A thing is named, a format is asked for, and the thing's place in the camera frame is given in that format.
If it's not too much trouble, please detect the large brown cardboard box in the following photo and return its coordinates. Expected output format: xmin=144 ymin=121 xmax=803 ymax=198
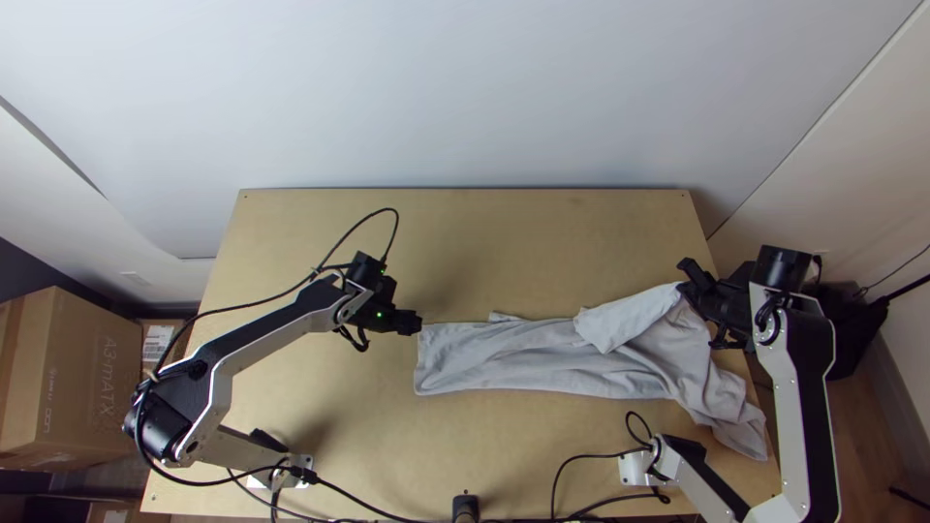
xmin=0 ymin=285 xmax=143 ymax=472

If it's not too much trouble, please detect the grey t-shirt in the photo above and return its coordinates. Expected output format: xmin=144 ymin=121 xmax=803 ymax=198
xmin=412 ymin=281 xmax=769 ymax=463

